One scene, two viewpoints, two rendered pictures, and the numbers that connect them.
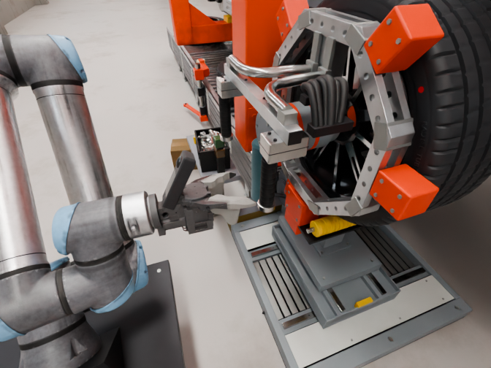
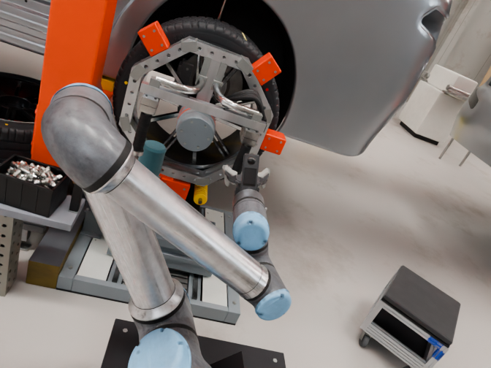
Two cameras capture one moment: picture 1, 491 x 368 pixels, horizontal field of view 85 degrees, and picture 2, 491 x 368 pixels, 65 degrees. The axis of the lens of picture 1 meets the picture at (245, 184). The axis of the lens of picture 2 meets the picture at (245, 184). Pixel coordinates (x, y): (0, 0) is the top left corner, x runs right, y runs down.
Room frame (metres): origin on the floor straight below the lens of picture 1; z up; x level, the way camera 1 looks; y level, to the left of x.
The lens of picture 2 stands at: (0.31, 1.16, 1.37)
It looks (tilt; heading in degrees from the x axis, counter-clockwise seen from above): 26 degrees down; 275
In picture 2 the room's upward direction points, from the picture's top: 23 degrees clockwise
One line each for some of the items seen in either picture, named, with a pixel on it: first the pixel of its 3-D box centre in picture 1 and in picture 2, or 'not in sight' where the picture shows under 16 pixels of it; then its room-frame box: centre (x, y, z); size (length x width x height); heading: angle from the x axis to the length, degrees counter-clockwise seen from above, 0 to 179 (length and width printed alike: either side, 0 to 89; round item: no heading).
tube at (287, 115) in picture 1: (308, 77); (239, 90); (0.57, -0.13, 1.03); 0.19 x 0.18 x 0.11; 110
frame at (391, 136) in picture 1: (318, 123); (196, 117); (0.71, -0.21, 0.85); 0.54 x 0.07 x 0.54; 20
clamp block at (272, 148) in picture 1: (283, 144); (249, 133); (0.48, -0.08, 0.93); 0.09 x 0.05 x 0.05; 110
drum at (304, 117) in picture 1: (297, 127); (196, 123); (0.68, -0.15, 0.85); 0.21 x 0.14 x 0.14; 110
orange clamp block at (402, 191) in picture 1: (401, 191); (272, 141); (0.41, -0.33, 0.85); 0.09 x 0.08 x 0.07; 20
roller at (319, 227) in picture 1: (343, 220); (201, 185); (0.63, -0.35, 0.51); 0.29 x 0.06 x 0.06; 110
